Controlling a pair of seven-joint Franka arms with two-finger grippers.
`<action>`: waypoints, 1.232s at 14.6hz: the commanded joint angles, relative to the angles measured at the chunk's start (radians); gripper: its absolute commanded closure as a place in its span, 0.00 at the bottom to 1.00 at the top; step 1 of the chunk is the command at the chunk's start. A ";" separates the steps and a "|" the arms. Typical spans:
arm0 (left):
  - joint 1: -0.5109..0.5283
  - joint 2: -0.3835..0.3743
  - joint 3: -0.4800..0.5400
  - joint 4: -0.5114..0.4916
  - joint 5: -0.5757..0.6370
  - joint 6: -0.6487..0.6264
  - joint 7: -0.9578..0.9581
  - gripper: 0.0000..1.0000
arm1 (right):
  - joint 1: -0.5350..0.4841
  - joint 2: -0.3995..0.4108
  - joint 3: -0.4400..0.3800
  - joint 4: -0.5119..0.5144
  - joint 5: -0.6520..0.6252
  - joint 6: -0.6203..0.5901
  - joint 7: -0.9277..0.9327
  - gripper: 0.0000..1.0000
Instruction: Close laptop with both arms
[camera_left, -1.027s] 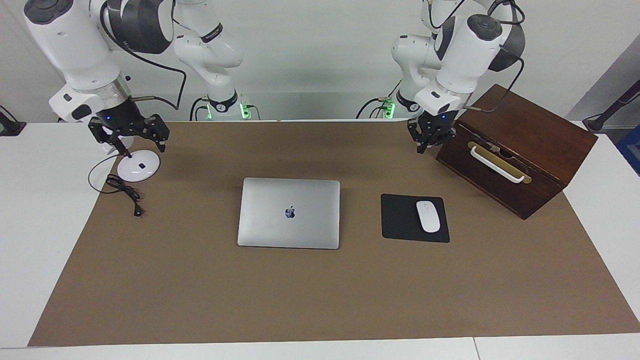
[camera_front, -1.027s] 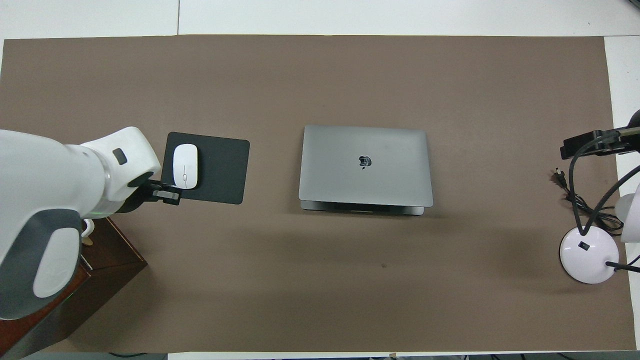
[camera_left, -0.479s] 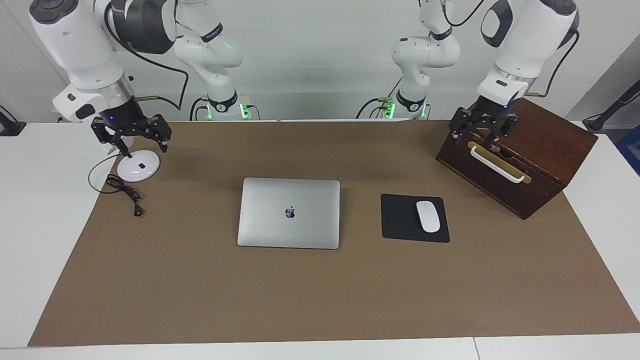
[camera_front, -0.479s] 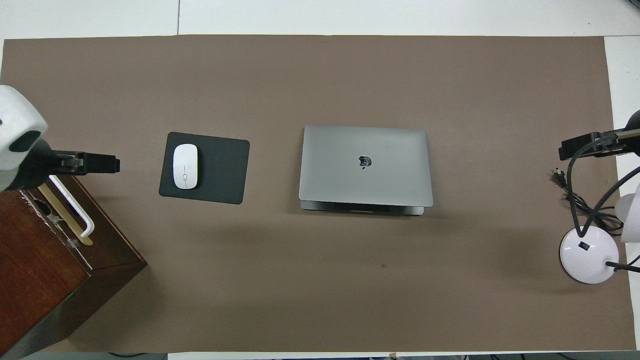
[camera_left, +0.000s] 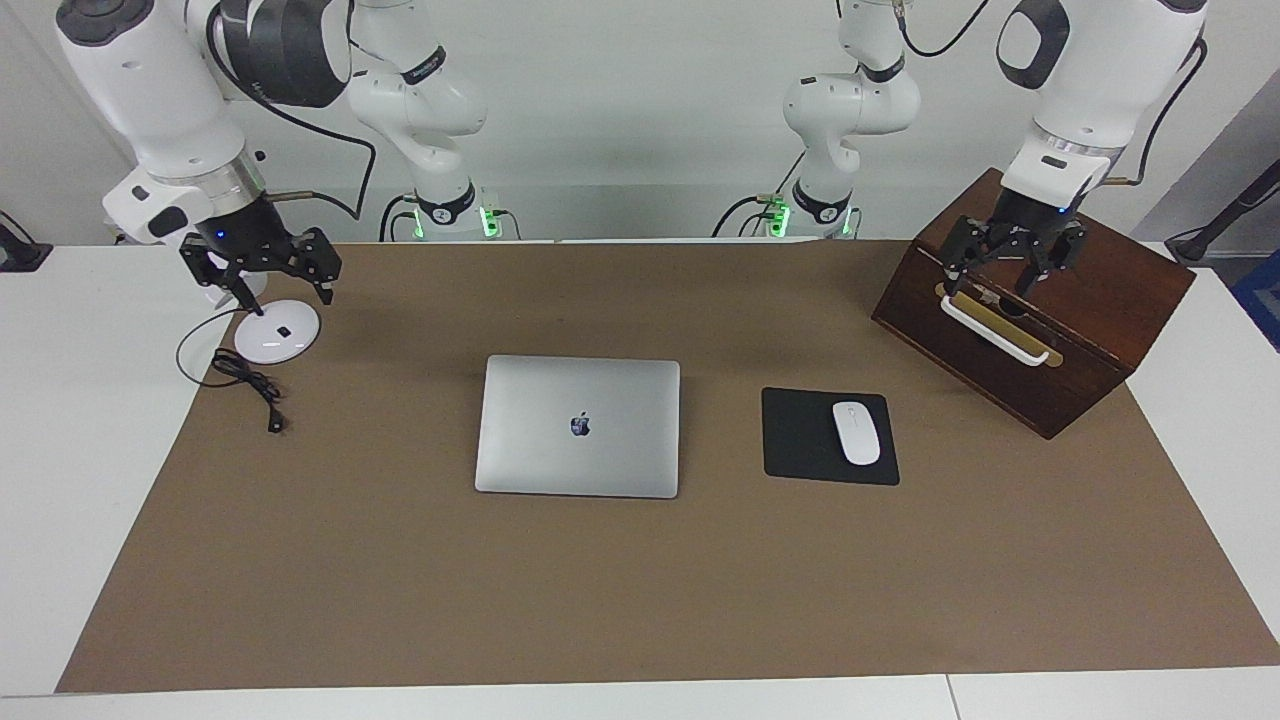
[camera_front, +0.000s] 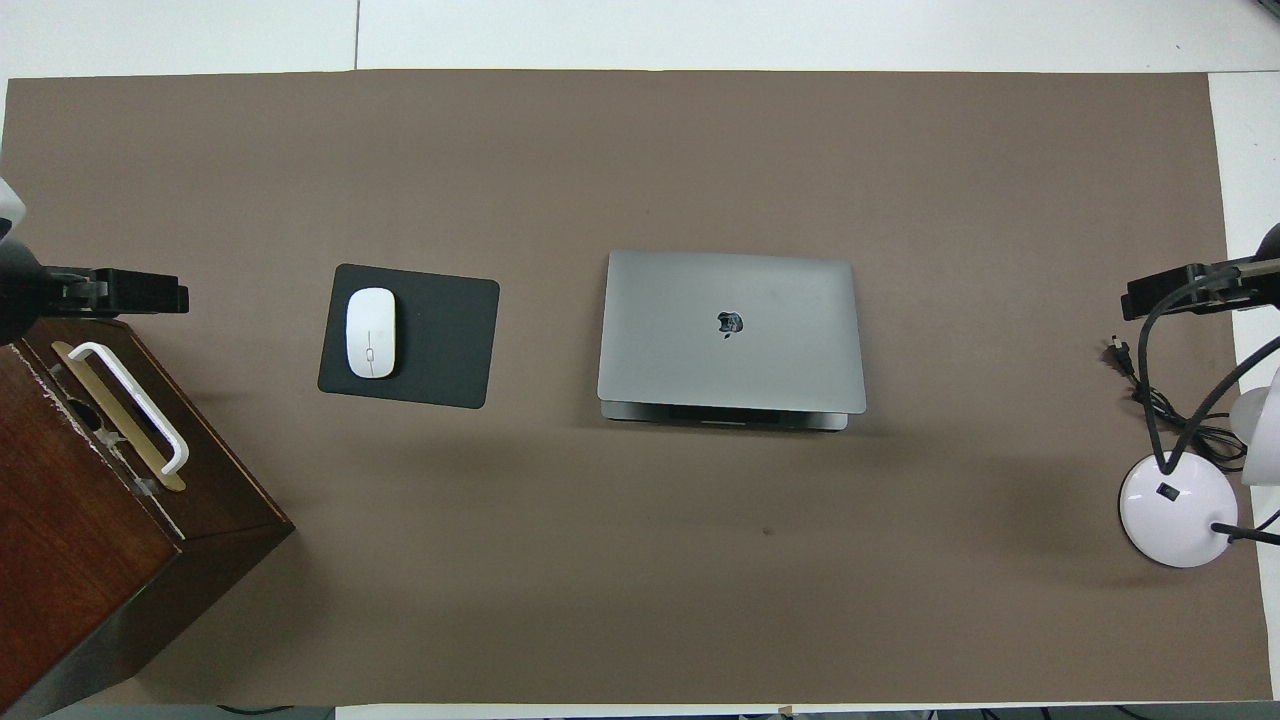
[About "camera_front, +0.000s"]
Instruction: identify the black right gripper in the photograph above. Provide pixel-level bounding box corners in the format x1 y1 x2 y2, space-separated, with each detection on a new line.
1120 224 1280 322

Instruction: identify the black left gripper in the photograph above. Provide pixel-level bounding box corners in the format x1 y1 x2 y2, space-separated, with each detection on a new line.
0 240 191 347

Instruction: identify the grey laptop with apple logo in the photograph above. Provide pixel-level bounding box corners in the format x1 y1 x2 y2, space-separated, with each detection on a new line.
597 249 868 432

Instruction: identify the white desk lamp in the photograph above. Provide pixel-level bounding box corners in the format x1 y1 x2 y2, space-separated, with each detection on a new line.
1118 368 1280 569

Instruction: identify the dark brown wooden box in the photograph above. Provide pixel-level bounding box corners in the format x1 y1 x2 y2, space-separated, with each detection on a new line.
0 315 296 717

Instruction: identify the white computer mouse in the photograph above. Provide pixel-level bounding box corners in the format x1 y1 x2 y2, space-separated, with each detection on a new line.
345 287 398 380

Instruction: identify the black mouse pad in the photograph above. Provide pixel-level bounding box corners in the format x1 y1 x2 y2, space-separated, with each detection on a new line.
317 263 501 410

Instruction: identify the brown table mat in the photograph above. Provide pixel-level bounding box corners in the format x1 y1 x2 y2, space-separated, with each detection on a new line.
0 70 1276 707

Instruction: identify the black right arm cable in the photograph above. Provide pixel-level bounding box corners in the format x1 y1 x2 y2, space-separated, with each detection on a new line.
1140 270 1280 477

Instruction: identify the brass handle backplate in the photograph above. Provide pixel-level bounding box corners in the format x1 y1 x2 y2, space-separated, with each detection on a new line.
50 340 188 493

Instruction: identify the white box handle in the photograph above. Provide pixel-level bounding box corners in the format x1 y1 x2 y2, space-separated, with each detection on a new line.
67 342 191 475

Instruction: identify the black lamp power cable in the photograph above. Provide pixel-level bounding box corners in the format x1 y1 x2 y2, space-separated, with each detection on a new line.
1105 338 1251 467

